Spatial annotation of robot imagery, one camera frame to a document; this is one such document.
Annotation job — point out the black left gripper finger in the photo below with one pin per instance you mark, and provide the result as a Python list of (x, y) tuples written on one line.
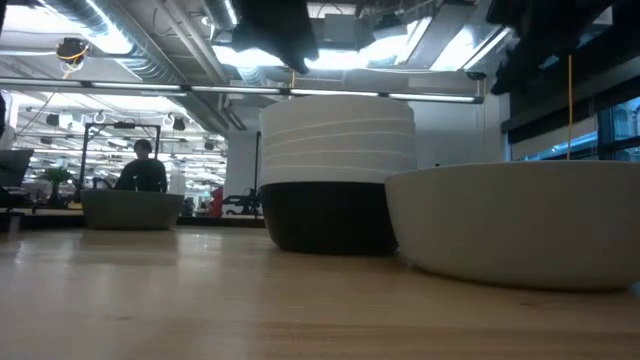
[(300, 64)]

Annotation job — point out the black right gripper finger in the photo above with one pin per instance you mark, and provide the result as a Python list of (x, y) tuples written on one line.
[(502, 80)]

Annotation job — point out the large white round bowl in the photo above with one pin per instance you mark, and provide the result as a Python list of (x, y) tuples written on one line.
[(520, 225)]

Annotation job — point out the grey tapered bowl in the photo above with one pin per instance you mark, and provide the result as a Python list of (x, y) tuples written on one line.
[(131, 210)]

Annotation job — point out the black and white ribbed bowl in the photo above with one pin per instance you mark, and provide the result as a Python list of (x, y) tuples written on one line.
[(330, 150)]

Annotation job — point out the white square column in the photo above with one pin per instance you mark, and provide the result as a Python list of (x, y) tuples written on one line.
[(241, 165)]

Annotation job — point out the red object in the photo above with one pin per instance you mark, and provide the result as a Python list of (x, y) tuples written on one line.
[(216, 201)]

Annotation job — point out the person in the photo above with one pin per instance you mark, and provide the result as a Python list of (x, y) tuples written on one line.
[(142, 172)]

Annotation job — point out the black round ceiling device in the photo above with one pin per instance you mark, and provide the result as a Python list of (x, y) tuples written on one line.
[(72, 50)]

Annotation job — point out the green potted plant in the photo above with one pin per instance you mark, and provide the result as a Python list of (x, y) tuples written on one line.
[(55, 176)]

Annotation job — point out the dark computer monitor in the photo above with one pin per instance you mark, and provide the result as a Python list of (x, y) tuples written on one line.
[(14, 167)]

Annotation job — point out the dark background desk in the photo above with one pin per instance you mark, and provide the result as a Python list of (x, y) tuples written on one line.
[(40, 219)]

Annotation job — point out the small dark rail camera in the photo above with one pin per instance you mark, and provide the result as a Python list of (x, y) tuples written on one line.
[(475, 75)]

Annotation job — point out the overhead metal light rail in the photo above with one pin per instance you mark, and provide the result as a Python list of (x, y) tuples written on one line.
[(235, 90)]

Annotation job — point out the silver ribbed ventilation duct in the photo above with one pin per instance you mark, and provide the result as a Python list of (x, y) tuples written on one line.
[(125, 40)]

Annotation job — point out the black metal frame stand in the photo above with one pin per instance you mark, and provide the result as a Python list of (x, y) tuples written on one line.
[(120, 126)]

